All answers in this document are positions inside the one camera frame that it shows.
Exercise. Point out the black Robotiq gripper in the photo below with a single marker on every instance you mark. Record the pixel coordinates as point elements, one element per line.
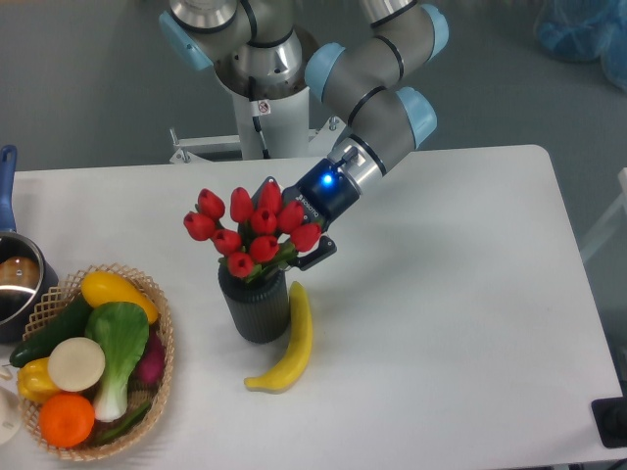
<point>325,192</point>

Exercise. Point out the small garlic clove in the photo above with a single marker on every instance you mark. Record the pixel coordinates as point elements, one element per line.
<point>5,373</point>

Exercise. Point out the dark grey ribbed vase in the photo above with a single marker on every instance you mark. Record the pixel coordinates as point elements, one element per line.
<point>260,310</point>

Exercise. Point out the purple sweet potato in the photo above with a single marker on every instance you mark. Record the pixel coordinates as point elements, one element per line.
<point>150,368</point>

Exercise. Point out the red tulip bouquet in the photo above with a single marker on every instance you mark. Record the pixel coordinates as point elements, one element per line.
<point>253,238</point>

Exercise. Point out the blue plastic bag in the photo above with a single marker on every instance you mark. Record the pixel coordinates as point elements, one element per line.
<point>585,32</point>

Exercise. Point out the orange fruit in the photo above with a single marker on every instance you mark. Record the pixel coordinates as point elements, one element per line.
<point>66,420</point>

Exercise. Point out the yellow squash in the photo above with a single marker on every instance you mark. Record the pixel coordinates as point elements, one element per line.
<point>103,287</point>

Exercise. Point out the yellow bell pepper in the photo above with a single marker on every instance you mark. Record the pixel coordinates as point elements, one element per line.
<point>34,382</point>

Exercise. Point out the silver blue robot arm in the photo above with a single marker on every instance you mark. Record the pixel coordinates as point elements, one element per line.
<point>271,68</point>

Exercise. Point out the green chili pepper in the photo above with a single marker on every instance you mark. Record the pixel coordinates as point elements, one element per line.
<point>128,422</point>

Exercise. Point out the white frame at right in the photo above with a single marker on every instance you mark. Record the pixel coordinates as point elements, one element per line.
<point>606,225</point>

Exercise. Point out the yellow banana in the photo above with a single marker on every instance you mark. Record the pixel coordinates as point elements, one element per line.
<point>288,370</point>

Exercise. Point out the woven wicker basket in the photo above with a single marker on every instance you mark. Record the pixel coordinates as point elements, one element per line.
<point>152,398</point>

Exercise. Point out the blue handled saucepan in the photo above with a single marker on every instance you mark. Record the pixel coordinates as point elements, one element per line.
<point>26,275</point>

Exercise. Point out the dark green cucumber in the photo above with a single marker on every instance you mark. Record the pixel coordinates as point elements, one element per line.
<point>69,323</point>

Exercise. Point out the black device at edge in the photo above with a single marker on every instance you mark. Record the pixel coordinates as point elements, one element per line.
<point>610,418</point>

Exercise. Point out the cream round disc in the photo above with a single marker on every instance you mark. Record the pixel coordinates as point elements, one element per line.
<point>76,364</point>

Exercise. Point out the green bok choy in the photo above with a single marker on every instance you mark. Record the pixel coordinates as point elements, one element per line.
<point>121,330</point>

